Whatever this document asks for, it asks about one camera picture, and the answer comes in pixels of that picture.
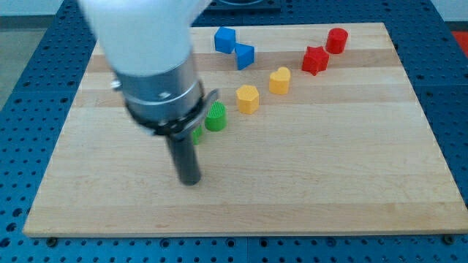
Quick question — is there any green circle block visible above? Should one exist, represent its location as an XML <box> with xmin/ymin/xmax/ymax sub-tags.
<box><xmin>205</xmin><ymin>101</ymin><xmax>227</xmax><ymax>132</ymax></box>

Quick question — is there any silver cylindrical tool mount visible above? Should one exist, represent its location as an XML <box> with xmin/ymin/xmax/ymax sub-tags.
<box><xmin>116</xmin><ymin>53</ymin><xmax>219</xmax><ymax>140</ymax></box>

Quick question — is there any yellow hexagon block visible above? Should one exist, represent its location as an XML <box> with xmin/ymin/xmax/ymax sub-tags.
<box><xmin>235</xmin><ymin>85</ymin><xmax>260</xmax><ymax>114</ymax></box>

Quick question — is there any yellow heart block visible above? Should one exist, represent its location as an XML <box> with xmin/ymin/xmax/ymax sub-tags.
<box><xmin>268</xmin><ymin>66</ymin><xmax>291</xmax><ymax>95</ymax></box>

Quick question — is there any green star block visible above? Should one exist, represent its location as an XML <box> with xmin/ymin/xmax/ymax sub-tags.
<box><xmin>192</xmin><ymin>126</ymin><xmax>203</xmax><ymax>145</ymax></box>

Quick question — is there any blue triangle block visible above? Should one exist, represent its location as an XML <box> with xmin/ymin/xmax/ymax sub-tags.
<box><xmin>235</xmin><ymin>43</ymin><xmax>255</xmax><ymax>70</ymax></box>

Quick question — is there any dark blue base plate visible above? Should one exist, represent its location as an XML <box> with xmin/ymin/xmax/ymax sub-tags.
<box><xmin>206</xmin><ymin>0</ymin><xmax>282</xmax><ymax>12</ymax></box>

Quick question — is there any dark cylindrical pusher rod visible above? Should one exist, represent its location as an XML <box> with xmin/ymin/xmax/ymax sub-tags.
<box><xmin>166</xmin><ymin>136</ymin><xmax>201</xmax><ymax>186</ymax></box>

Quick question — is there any red cylinder block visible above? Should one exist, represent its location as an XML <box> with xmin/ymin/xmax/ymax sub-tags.
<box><xmin>325</xmin><ymin>28</ymin><xmax>348</xmax><ymax>54</ymax></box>

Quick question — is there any wooden board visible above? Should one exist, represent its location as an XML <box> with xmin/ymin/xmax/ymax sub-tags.
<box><xmin>23</xmin><ymin>23</ymin><xmax>467</xmax><ymax>237</ymax></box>

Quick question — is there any red star block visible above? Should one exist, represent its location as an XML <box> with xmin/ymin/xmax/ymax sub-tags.
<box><xmin>301</xmin><ymin>46</ymin><xmax>329</xmax><ymax>76</ymax></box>

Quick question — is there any blue cube block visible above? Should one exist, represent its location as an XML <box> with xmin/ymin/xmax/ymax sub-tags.
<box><xmin>214</xmin><ymin>27</ymin><xmax>236</xmax><ymax>54</ymax></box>

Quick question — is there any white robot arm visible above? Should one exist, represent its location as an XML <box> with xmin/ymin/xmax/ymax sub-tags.
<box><xmin>78</xmin><ymin>0</ymin><xmax>219</xmax><ymax>186</ymax></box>

